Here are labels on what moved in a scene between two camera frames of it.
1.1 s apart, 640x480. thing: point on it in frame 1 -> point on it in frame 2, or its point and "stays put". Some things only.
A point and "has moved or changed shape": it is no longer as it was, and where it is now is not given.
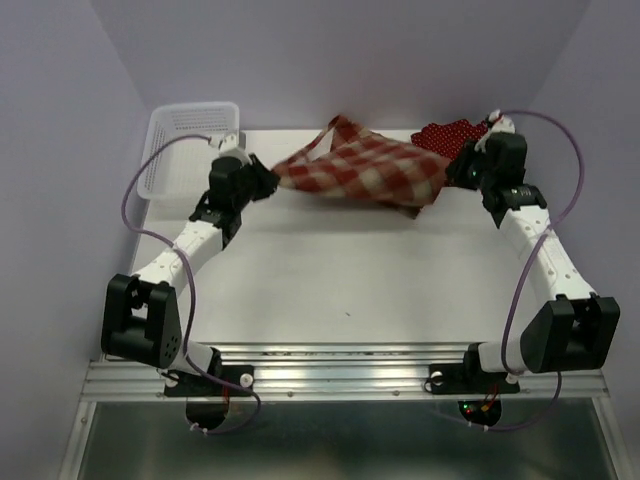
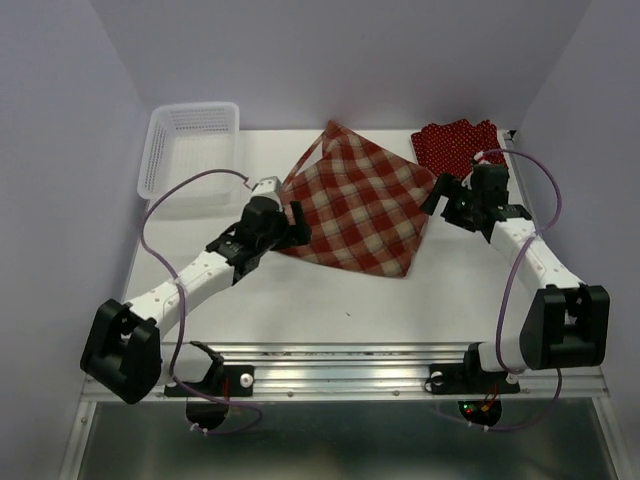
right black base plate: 469,378 stays put
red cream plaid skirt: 350,161 has moved or changed shape
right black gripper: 455,172 -> 442,186
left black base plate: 180,385 stays put
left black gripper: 267,180 -> 298,233
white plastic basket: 180,171 stays put
